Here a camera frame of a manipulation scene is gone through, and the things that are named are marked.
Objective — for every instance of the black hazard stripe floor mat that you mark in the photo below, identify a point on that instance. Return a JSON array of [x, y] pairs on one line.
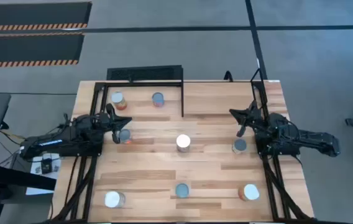
[[33, 14], [27, 48]]

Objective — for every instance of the tall corn label can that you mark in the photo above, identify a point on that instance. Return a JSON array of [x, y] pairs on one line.
[[117, 98], [250, 192]]

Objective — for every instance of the black mesh panel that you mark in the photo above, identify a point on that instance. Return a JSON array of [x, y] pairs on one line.
[[142, 74]]

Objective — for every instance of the small black device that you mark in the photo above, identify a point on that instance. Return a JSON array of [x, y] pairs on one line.
[[46, 165]]

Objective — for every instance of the short carrot print can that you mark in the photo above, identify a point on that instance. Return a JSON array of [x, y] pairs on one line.
[[182, 190]]

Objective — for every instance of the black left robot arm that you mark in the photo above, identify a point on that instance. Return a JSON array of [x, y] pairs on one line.
[[49, 143]]

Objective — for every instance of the short red teal label can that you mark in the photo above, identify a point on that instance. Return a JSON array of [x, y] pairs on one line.
[[158, 99]]

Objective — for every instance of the white paper sheet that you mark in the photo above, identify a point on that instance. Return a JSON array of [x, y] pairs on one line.
[[36, 169]]

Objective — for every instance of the short orange label can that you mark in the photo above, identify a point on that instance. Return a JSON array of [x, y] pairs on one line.
[[125, 136]]

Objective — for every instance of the short green peas label can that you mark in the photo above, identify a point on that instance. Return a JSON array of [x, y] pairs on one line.
[[240, 146]]

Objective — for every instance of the black table clamp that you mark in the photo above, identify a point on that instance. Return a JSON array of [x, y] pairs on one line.
[[228, 76]]

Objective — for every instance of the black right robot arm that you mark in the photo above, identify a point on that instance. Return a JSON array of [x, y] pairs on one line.
[[316, 143]]

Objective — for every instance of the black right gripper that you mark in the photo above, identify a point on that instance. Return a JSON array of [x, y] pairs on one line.
[[258, 119]]

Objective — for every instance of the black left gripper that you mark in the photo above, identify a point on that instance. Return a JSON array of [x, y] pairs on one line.
[[105, 122]]

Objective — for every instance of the tall peaches label can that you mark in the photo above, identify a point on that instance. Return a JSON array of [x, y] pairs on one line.
[[183, 141], [112, 199]]

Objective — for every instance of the black aluminium table frame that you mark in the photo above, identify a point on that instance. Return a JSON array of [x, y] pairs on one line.
[[133, 84]]

